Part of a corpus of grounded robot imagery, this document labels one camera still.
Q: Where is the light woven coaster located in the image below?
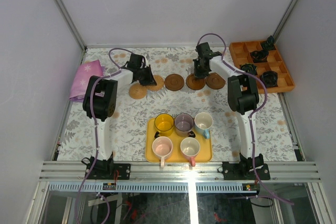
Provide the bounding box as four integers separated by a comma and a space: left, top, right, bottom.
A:
146, 75, 164, 91
129, 83, 147, 100

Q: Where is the dark brown wooden coaster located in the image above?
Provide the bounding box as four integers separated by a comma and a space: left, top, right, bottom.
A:
206, 72, 226, 90
186, 73, 206, 90
164, 74, 184, 91

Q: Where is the blue mug cream inside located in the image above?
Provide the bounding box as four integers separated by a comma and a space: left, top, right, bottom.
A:
194, 112, 213, 139

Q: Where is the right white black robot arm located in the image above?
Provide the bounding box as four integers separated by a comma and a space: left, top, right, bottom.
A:
193, 42, 259, 159

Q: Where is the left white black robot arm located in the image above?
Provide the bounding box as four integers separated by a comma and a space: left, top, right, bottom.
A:
82, 54, 156, 179

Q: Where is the yellow glass cup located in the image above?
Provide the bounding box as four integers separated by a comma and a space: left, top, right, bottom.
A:
154, 113, 174, 136

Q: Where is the black object in tray left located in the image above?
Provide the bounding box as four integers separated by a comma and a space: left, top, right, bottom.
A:
240, 63, 257, 76

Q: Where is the black object in tray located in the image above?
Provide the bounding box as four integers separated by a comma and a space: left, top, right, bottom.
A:
250, 49, 269, 63
240, 63, 257, 76
262, 36, 275, 51
260, 71, 278, 88

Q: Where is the pink star cloth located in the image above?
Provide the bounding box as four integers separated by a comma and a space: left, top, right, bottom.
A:
69, 60, 103, 101

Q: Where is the black object in tray middle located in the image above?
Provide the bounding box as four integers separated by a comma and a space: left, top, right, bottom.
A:
250, 49, 269, 63

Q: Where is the purple mug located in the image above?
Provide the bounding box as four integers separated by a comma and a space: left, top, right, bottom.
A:
174, 113, 194, 137

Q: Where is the orange compartment tray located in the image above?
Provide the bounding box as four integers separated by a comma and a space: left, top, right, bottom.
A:
229, 40, 295, 93

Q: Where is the black object in tray back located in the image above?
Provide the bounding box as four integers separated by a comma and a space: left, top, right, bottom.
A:
262, 36, 275, 51

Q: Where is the black object in tray front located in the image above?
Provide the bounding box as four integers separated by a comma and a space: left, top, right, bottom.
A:
260, 71, 278, 88

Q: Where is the black clip on tray right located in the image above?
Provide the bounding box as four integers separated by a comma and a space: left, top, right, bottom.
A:
188, 131, 196, 138

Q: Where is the pink mug left front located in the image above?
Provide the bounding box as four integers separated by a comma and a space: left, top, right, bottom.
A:
152, 136, 173, 168

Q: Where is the yellow plastic tray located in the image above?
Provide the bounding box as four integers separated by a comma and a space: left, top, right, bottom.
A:
145, 118, 213, 163

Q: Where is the cream mug pink handle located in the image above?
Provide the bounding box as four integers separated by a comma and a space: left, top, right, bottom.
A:
180, 137, 200, 167

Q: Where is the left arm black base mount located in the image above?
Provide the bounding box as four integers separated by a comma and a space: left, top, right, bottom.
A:
88, 155, 131, 180

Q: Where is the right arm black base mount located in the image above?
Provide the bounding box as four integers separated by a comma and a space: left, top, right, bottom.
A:
217, 154, 270, 180

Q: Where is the aluminium front rail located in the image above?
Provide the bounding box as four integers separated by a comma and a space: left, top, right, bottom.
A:
39, 161, 321, 183

